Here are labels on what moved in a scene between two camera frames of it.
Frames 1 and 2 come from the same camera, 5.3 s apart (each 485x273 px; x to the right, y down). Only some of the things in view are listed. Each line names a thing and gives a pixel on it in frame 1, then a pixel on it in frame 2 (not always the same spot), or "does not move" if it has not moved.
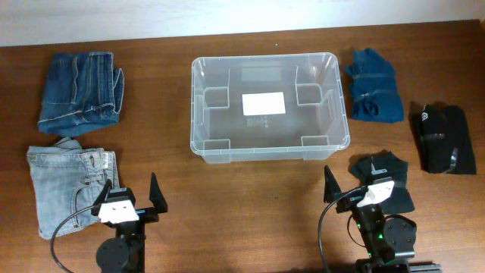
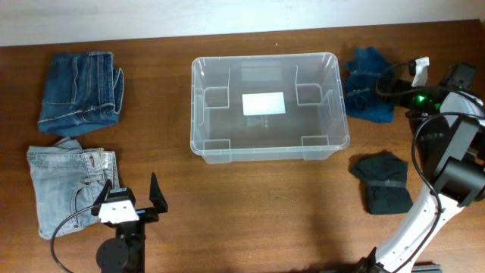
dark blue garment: [375, 95] does not move
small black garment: [401, 200] does not move
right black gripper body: [349, 203] → [417, 100]
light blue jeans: [67, 180] does not move
